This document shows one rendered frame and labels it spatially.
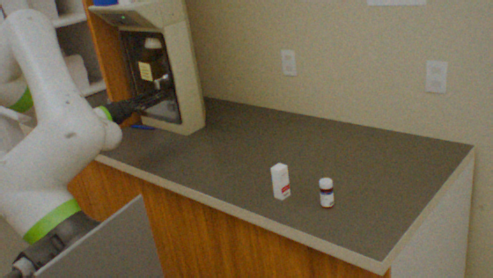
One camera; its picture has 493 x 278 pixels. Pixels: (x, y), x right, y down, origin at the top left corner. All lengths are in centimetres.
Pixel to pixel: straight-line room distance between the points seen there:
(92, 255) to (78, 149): 21
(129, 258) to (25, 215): 23
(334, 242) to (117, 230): 56
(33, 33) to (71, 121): 34
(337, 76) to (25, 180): 127
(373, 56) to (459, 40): 31
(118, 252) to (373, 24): 120
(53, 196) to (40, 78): 27
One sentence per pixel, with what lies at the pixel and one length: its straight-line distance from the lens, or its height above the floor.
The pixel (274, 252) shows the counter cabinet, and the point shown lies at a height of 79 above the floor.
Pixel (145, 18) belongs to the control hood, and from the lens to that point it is 177.
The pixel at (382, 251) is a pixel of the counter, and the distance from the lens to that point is 121.
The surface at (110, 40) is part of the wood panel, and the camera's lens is 212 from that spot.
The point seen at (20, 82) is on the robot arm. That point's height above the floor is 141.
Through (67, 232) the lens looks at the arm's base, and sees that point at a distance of 101.
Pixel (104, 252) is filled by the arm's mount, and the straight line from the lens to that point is 98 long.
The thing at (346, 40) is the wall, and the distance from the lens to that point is 182.
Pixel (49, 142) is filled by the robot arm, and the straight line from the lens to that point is 98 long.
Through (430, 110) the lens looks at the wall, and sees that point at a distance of 176.
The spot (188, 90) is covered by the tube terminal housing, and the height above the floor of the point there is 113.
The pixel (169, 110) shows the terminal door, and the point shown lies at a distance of 196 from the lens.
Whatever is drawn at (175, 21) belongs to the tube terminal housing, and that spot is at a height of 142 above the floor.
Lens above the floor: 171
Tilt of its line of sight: 25 degrees down
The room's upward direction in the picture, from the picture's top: 9 degrees counter-clockwise
